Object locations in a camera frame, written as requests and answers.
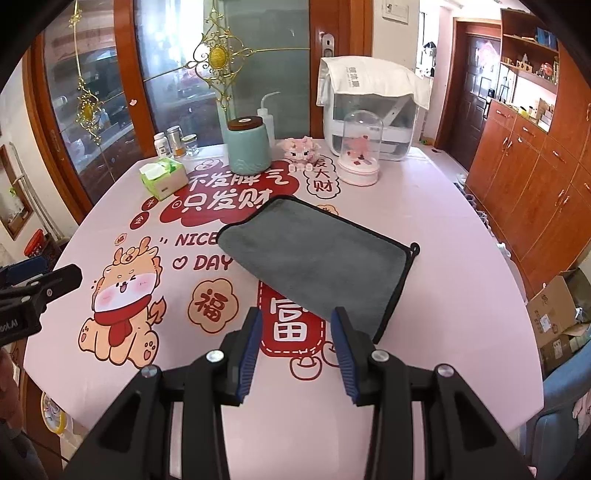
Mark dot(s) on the green tissue pack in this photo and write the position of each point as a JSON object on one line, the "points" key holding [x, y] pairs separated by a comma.
{"points": [[162, 177]]}

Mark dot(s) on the glass dome with pink base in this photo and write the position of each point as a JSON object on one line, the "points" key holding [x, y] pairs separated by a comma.
{"points": [[359, 152]]}

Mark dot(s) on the pink printed tablecloth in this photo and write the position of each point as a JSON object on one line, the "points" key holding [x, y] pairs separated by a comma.
{"points": [[415, 221]]}

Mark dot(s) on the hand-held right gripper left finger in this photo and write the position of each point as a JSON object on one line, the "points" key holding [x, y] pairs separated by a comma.
{"points": [[248, 353]]}

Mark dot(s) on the clear wash bottle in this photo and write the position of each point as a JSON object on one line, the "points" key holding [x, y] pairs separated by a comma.
{"points": [[268, 122]]}

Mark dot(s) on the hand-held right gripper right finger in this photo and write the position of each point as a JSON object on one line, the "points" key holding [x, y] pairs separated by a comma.
{"points": [[345, 357]]}

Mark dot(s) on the wooden cabinet with shelves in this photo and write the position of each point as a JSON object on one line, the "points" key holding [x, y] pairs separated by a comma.
{"points": [[531, 161]]}

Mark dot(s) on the small glass jar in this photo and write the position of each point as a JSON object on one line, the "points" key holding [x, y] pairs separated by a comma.
{"points": [[190, 145]]}

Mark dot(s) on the glass door with gold ornaments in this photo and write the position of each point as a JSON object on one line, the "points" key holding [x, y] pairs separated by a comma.
{"points": [[184, 64]]}

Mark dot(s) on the white pill bottle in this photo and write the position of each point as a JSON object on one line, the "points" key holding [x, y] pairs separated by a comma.
{"points": [[161, 145]]}

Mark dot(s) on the teal canister with brown lid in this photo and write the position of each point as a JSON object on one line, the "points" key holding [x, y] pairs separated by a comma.
{"points": [[247, 147]]}

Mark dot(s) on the dark entrance door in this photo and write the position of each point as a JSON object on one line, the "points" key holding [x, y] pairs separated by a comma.
{"points": [[478, 87]]}

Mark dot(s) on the silver metal tin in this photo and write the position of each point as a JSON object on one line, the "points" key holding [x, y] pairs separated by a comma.
{"points": [[175, 141]]}

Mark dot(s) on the pink block toy figure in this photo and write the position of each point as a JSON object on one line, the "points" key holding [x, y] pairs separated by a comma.
{"points": [[300, 152]]}

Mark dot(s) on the white cloth bag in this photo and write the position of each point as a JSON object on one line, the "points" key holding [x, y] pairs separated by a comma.
{"points": [[369, 76]]}

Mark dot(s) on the open cardboard box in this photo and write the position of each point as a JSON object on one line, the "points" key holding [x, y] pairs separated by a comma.
{"points": [[556, 314]]}

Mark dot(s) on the clear and white storage container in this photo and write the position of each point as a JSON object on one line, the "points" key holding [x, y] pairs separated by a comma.
{"points": [[369, 127]]}

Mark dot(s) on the red basket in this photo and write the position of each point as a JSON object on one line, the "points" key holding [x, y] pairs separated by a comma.
{"points": [[41, 243]]}

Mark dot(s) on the grey towel with black edge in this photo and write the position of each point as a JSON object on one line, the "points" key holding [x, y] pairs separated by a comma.
{"points": [[314, 258]]}

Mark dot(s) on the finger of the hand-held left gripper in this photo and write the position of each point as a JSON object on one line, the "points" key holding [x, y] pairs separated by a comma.
{"points": [[57, 280]]}

